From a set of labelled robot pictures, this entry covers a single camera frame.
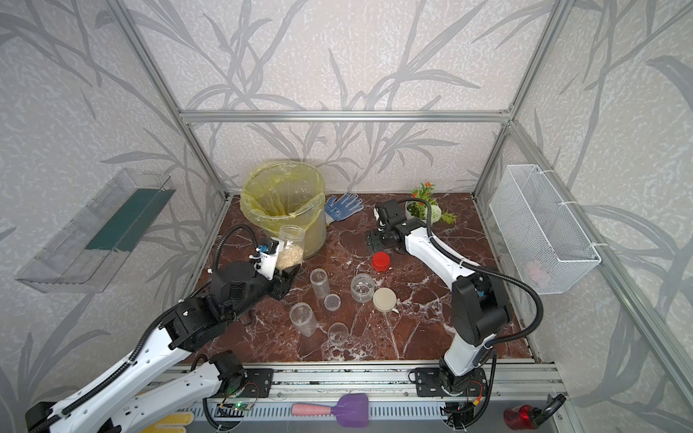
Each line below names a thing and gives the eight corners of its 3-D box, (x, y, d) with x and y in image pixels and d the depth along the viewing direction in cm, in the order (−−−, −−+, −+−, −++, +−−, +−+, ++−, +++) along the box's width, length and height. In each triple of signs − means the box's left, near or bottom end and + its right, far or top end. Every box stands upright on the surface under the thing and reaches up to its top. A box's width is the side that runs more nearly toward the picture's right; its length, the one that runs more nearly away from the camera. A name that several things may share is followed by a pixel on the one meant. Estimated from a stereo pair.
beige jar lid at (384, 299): (373, 311, 89) (373, 309, 87) (372, 289, 94) (373, 287, 92) (396, 311, 89) (397, 309, 87) (395, 289, 94) (395, 287, 92)
